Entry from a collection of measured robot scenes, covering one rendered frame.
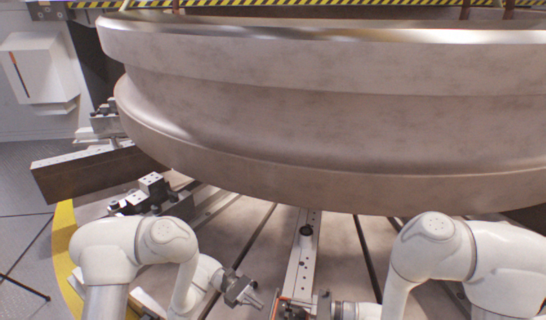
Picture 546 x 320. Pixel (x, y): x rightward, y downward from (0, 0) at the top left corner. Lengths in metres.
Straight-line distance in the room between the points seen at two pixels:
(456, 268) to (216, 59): 1.20
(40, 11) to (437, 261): 4.58
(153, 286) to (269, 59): 1.54
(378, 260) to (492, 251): 1.49
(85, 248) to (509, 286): 0.97
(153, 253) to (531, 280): 0.84
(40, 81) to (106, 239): 3.93
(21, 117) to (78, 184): 2.64
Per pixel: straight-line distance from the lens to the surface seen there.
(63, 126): 5.30
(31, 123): 5.51
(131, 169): 3.03
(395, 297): 0.93
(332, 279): 2.00
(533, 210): 2.93
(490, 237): 0.75
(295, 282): 1.49
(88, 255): 0.90
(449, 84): 1.39
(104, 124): 3.89
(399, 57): 1.28
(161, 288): 2.05
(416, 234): 0.69
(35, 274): 3.03
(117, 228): 0.88
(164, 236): 0.80
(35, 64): 4.65
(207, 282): 1.37
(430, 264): 0.72
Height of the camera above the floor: 1.89
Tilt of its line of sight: 29 degrees down
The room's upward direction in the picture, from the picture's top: straight up
